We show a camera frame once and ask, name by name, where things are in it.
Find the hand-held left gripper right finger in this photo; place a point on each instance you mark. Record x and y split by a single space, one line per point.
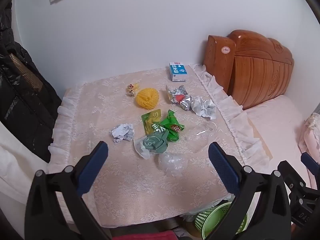
222 165

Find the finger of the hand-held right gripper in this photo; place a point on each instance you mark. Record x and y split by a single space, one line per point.
292 175
311 163

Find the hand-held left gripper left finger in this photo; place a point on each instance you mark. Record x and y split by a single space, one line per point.
96 165

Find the large white paper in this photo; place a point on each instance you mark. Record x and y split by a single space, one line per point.
203 107

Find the yellow foam fruit net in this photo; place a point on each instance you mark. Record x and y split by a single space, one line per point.
147 98

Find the beige lace tablecloth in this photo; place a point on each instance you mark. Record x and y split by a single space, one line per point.
120 180

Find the small crumpled white paper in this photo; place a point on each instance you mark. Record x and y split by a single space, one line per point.
122 132

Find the clear crumpled plastic bag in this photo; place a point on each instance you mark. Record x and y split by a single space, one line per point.
172 165

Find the green mesh waste basket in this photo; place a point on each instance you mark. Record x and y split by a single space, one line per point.
215 217

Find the grey-green crumpled bag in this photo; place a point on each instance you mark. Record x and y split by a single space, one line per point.
153 143

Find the green wrapper with red label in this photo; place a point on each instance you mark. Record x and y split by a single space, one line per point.
172 127

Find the light green snack packet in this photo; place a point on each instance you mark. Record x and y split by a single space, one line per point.
150 118

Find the silver foil wrapper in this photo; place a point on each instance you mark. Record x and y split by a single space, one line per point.
178 96

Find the small yellow cartoon wrapper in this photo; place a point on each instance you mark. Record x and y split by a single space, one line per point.
132 90

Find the white cloth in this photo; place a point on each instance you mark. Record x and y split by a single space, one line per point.
11 170

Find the red cloth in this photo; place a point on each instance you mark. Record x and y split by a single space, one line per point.
147 236

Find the black puffer jacket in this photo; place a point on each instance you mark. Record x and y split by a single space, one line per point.
22 110

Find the wooden headboard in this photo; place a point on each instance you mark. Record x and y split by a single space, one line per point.
257 72

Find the blue and white milk carton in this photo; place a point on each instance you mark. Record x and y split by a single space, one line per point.
178 72

